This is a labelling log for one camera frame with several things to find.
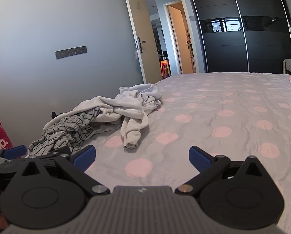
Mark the beige hallway door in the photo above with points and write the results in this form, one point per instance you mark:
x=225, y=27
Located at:
x=182, y=41

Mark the grey wall switch panel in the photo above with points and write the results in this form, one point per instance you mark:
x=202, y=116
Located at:
x=71, y=52

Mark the beige bedroom door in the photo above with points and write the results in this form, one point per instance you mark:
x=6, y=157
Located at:
x=140, y=24

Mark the bed with pink-dotted grey sheet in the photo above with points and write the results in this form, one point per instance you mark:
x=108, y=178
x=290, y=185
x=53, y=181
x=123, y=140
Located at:
x=209, y=102

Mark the black sliding wardrobe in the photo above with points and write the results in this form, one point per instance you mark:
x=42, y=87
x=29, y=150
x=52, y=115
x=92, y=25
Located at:
x=223, y=53

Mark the light grey hoodie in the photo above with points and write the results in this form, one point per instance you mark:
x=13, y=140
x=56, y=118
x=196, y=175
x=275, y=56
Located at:
x=133, y=107

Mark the dark cloth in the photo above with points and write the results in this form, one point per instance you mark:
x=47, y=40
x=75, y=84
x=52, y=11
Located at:
x=55, y=115

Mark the red stool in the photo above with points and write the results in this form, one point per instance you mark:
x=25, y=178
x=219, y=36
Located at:
x=165, y=69

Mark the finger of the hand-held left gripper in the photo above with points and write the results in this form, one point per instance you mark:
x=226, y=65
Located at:
x=13, y=151

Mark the grey striped pyjama pants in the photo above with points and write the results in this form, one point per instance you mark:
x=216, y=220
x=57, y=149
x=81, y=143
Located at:
x=62, y=136

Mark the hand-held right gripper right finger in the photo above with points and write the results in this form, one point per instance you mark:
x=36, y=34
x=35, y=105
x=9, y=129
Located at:
x=199, y=159

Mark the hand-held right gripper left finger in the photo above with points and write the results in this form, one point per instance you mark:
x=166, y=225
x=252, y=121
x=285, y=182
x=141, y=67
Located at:
x=84, y=158

